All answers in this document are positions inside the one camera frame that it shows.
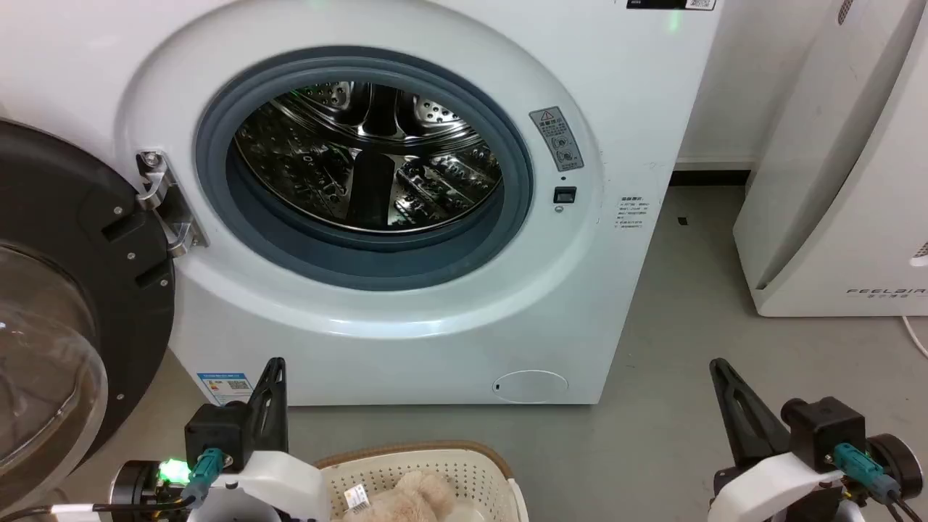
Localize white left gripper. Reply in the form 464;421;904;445
190;357;331;522

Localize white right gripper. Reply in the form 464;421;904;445
708;357;846;522

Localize beige plush toy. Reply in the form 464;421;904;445
341;470;457;522

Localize black round washer door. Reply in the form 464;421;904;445
0;120;176;517

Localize stainless steel washing machine drum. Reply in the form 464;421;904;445
233;81;504;234

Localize blue energy label sticker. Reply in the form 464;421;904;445
196;372;254;407

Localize white front-load washing machine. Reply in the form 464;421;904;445
0;0;724;407

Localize grey rubber door gasket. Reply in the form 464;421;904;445
194;46;535;292

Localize oval white filter cover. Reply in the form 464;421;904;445
492;370;569;404

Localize cream perforated laundry basket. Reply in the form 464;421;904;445
313;440;530;522

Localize chrome door hinge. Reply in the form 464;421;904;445
136;150;210;259

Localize white air purifier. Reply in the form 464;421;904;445
732;0;928;318

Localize grey warning sticker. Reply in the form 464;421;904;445
529;106;585;173

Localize black label with QR code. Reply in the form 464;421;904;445
626;0;717;11

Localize teal plug right camera cable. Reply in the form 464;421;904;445
832;443;925;522

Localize white power cable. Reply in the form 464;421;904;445
901;315;928;360

